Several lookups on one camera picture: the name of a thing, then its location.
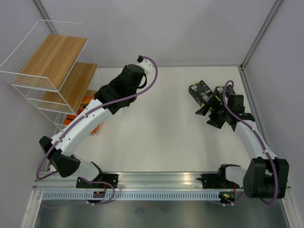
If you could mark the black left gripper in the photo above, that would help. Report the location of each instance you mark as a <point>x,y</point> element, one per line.
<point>115,82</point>

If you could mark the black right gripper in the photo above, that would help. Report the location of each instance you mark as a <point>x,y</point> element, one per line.
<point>213,121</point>

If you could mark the black green razor box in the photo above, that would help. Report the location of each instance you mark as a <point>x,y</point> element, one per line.
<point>201,92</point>
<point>220,89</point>

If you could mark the orange Gillette Fusion5 razor box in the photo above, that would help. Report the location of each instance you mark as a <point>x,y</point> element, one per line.
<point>84,103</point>

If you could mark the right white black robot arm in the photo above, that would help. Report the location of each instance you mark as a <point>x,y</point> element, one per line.
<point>266,176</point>

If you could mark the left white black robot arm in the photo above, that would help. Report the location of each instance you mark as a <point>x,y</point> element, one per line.
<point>108,100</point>

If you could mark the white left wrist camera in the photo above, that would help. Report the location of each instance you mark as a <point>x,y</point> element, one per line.
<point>145,64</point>

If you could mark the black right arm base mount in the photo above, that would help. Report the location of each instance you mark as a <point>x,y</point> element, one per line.
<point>214,181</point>

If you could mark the white wire wooden shelf rack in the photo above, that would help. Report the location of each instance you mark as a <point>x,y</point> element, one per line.
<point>54,68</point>

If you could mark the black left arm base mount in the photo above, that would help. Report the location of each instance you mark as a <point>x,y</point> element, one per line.
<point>102,181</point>

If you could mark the aluminium table rail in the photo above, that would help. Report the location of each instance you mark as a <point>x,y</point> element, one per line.
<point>133,181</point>

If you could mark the white slotted cable duct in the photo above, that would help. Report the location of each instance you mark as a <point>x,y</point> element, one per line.
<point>133,195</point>

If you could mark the aluminium corner frame post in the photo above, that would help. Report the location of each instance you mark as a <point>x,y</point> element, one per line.
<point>266,24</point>

